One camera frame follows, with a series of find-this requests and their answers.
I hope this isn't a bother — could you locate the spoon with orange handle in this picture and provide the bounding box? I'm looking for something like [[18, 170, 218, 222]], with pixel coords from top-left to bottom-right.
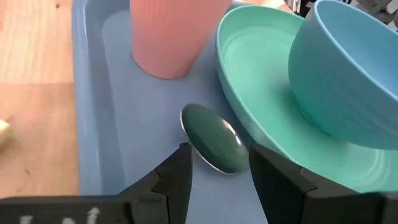
[[179, 103, 251, 175]]

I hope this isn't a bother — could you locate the green plastic plate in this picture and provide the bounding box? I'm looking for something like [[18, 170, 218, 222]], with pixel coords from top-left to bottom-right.
[[216, 4, 398, 194]]

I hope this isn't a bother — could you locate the blue plastic tray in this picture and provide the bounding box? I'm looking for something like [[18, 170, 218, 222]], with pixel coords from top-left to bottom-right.
[[71, 0, 271, 224]]

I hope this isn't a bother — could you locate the blue plastic bowl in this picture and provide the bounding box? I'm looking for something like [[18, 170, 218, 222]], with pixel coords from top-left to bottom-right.
[[288, 0, 398, 151]]

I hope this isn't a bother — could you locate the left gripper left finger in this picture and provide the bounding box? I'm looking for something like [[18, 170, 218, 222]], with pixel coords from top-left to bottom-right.
[[118, 142, 193, 224]]

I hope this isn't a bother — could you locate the pink ribbed cup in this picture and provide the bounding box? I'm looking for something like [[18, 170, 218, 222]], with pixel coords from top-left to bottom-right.
[[129, 0, 233, 80]]

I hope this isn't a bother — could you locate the knife with yellow handle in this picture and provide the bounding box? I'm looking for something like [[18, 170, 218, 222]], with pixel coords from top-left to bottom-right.
[[0, 119, 14, 146]]

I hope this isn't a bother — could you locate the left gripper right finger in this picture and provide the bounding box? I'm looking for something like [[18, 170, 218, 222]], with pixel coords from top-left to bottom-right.
[[248, 142, 389, 224]]

